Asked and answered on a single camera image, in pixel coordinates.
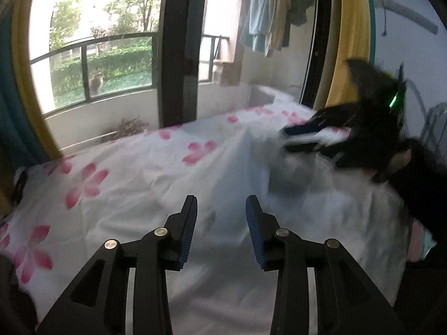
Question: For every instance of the white outdoor air conditioner unit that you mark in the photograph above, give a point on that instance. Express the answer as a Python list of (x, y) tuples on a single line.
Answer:
[(262, 96)]

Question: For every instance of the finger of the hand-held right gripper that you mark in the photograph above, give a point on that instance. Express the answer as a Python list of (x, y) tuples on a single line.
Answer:
[(314, 145), (307, 128)]

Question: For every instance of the hanging dark garment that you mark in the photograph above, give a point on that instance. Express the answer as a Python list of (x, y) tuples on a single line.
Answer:
[(298, 3)]

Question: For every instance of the white shirt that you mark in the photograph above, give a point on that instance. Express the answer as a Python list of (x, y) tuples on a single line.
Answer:
[(244, 167)]

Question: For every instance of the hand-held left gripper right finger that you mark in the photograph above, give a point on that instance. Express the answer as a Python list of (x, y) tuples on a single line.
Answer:
[(255, 237)]

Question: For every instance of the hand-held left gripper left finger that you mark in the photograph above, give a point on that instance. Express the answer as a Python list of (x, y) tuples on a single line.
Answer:
[(187, 237)]

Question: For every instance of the potted plant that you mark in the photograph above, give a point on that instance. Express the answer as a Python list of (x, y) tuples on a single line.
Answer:
[(131, 127)]

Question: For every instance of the black sliding door frame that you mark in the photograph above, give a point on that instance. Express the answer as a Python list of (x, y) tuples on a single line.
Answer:
[(181, 49)]

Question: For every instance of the tabby cat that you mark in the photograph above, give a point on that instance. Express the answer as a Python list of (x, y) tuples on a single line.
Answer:
[(96, 83)]

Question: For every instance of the pink floral bed sheet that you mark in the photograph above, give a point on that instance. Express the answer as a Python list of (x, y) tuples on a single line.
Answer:
[(139, 146)]

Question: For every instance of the yellow curtain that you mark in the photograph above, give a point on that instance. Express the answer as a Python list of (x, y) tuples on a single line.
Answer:
[(352, 24), (26, 87)]

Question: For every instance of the dark metal balcony railing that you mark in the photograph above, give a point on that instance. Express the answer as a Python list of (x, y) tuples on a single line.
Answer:
[(104, 40)]

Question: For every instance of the person's right hand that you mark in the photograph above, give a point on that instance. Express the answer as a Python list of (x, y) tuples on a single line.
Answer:
[(400, 157)]

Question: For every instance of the balcony cardboard box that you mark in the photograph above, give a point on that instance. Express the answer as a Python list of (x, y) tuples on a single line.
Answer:
[(230, 73)]

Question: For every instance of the hanging beige garment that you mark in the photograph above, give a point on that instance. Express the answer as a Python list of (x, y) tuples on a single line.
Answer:
[(281, 14)]

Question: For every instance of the hanging light blue towel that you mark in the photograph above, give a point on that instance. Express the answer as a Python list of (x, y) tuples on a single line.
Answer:
[(260, 14)]

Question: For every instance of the white wall air conditioner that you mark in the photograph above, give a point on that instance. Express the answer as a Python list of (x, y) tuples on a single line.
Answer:
[(408, 12)]

